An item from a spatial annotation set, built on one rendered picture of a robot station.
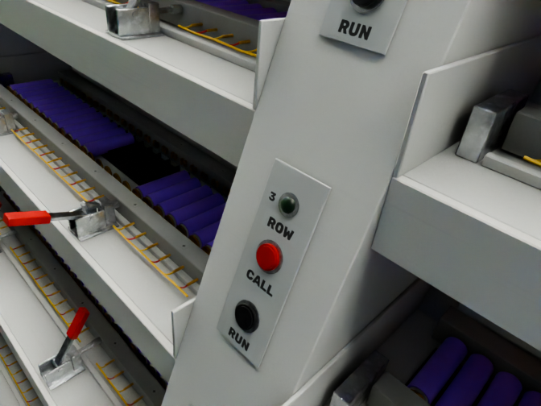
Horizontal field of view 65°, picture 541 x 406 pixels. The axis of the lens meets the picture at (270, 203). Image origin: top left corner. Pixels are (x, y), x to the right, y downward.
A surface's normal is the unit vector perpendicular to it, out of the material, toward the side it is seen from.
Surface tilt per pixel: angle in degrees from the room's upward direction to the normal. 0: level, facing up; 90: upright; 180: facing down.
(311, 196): 90
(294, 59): 90
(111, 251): 19
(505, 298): 109
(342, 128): 90
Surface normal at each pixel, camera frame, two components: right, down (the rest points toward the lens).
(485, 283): -0.70, 0.34
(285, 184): -0.63, 0.05
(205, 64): 0.10, -0.82
